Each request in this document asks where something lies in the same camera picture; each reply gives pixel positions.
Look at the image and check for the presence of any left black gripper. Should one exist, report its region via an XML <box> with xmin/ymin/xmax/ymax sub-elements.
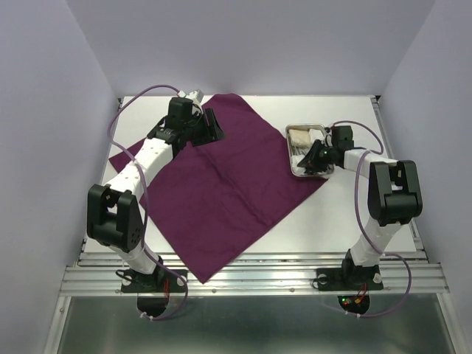
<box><xmin>184</xmin><ymin>108</ymin><xmax>226</xmax><ymax>147</ymax></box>

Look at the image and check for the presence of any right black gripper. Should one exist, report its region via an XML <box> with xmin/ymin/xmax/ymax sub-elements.
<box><xmin>296</xmin><ymin>138</ymin><xmax>337</xmax><ymax>172</ymax></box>

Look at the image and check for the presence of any stainless steel instrument tray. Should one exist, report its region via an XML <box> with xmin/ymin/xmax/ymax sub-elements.
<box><xmin>285</xmin><ymin>123</ymin><xmax>334</xmax><ymax>178</ymax></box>

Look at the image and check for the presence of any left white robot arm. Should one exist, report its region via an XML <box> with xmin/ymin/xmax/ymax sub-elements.
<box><xmin>86</xmin><ymin>90</ymin><xmax>225</xmax><ymax>291</ymax></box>

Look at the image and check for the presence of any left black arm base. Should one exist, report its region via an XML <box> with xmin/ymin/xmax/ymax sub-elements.
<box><xmin>115</xmin><ymin>266</ymin><xmax>185</xmax><ymax>294</ymax></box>

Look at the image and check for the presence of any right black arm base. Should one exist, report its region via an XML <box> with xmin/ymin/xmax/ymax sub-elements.
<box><xmin>311</xmin><ymin>259</ymin><xmax>384</xmax><ymax>291</ymax></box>

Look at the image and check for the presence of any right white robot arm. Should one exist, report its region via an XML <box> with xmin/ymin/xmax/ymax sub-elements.
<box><xmin>297</xmin><ymin>120</ymin><xmax>423</xmax><ymax>288</ymax></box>

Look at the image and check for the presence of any purple surgical drape cloth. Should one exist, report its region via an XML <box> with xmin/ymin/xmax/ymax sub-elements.
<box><xmin>108</xmin><ymin>93</ymin><xmax>329</xmax><ymax>284</ymax></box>

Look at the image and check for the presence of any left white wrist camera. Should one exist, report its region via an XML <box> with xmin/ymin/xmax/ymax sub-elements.
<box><xmin>177</xmin><ymin>89</ymin><xmax>204</xmax><ymax>107</ymax></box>

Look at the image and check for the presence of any aluminium frame rail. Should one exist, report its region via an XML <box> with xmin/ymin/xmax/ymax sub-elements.
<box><xmin>60</xmin><ymin>251</ymin><xmax>449</xmax><ymax>297</ymax></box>

